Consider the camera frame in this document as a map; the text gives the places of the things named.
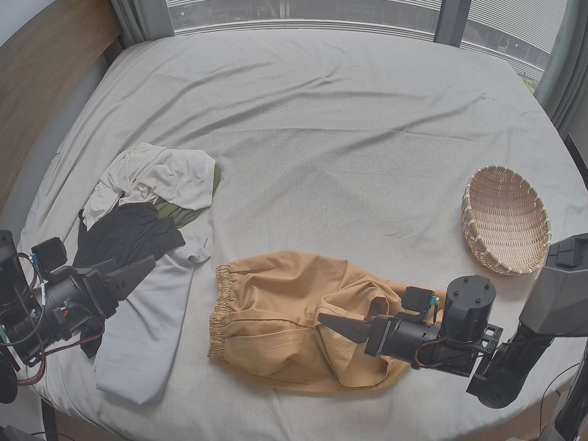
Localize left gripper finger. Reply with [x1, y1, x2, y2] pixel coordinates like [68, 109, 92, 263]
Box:
[107, 255, 157, 289]
[115, 260, 157, 301]

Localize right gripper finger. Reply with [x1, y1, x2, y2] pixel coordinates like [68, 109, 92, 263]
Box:
[337, 326, 371, 345]
[317, 312, 375, 333]

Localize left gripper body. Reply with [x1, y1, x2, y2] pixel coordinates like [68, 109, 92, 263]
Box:
[43, 265, 120, 335]

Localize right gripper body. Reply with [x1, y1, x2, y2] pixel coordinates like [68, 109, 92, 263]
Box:
[364, 315, 443, 367]

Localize tan shorts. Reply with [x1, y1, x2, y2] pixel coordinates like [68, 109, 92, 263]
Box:
[208, 250, 445, 393]

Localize black garment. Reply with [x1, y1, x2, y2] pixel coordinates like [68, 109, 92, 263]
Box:
[73, 202, 186, 360]

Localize pale grey garment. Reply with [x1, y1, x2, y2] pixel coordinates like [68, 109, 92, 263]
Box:
[94, 233, 211, 406]

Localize green garment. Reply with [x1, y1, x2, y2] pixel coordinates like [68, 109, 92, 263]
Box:
[154, 164, 222, 231]

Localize white garment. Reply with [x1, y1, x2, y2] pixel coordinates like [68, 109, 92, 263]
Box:
[83, 143, 217, 229]

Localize round woven basket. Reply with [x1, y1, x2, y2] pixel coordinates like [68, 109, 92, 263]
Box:
[461, 165, 552, 276]

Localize grey-green curtain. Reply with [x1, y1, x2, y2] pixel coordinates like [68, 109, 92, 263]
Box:
[99, 0, 176, 48]
[534, 0, 588, 133]

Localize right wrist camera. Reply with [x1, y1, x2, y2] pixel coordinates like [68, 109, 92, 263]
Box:
[401, 287, 437, 323]

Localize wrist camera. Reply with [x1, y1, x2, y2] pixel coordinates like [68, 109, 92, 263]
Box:
[31, 238, 79, 288]
[401, 287, 437, 323]

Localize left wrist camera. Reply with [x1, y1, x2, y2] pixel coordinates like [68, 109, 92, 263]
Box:
[31, 238, 79, 288]

